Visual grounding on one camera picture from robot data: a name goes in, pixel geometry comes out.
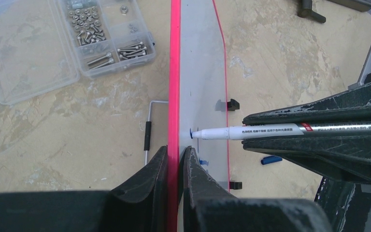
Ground dark metal clamp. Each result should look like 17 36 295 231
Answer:
297 0 371 24

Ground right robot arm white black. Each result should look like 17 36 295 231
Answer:
243 81 371 232

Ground clear plastic screw box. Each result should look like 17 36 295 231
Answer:
0 0 156 105

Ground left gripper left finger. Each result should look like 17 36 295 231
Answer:
0 146 168 232

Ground red framed whiteboard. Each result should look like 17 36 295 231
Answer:
166 0 229 232

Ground blue marker cap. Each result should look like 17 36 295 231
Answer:
260 156 283 165

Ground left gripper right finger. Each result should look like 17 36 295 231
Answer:
182 146 332 232

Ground white whiteboard marker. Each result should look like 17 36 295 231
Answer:
190 121 371 140

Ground black board foot clip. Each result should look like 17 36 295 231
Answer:
229 181 243 190
227 99 240 111

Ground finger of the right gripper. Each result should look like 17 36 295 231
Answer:
242 82 371 125
242 135 371 185

